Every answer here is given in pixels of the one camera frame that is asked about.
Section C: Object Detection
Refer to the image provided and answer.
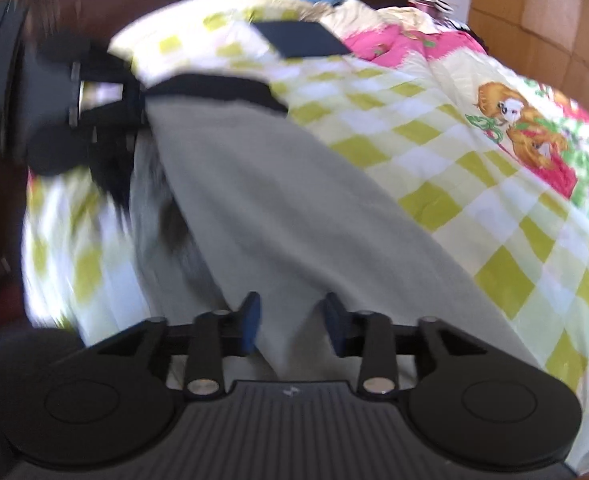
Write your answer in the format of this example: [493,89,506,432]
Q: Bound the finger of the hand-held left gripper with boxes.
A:
[69,102,149,135]
[73,60,148,98]

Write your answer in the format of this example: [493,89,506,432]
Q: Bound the dark blue flat case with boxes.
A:
[252,21,353,60]

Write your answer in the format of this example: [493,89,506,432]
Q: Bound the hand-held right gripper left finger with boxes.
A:
[92,291,262,402]

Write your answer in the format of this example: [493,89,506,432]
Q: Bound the pink and white object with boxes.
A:
[407,0,458,17]

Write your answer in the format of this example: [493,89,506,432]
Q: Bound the checked printed blanket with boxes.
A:
[22,0,589,476]

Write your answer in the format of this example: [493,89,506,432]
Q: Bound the grey pants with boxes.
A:
[124,73,543,391]

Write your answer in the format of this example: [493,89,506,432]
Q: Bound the light brown wooden cabinet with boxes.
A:
[467,0,589,136]

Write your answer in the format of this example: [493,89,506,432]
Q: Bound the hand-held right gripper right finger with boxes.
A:
[323,292,480,397]

